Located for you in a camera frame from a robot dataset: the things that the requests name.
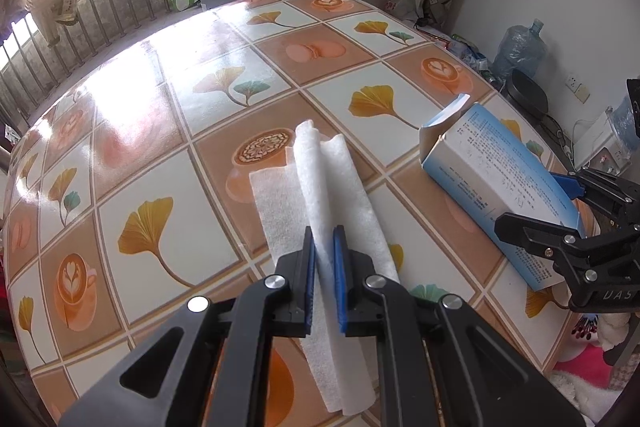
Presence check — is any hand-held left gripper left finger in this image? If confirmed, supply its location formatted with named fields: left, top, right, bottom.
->
left=60, top=227, right=317, bottom=427

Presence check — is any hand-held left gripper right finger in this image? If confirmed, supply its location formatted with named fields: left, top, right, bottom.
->
left=332, top=226, right=586, bottom=427

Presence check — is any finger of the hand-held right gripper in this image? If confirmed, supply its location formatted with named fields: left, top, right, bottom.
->
left=494, top=212, right=601, bottom=290
left=550, top=167, right=640, bottom=224

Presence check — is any blue and white carton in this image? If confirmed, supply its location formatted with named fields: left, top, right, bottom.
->
left=419, top=93, right=587, bottom=292

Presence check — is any white paper tissue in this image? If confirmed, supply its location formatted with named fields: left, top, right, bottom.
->
left=249, top=119, right=401, bottom=417

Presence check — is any white device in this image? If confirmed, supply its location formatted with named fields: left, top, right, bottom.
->
left=572, top=107, right=631, bottom=170

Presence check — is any black rice cooker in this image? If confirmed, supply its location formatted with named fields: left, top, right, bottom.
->
left=507, top=69, right=550, bottom=120

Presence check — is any clear water jug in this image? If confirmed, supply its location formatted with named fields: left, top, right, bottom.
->
left=492, top=19, right=547, bottom=80

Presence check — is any pile of plastic bottles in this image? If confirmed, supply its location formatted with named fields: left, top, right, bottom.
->
left=435, top=29, right=501, bottom=80

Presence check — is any white plastic bag red print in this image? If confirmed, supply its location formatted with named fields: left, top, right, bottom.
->
left=385, top=0, right=423, bottom=20

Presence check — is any wall socket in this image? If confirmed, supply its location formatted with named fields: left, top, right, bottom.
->
left=565, top=74, right=591, bottom=104

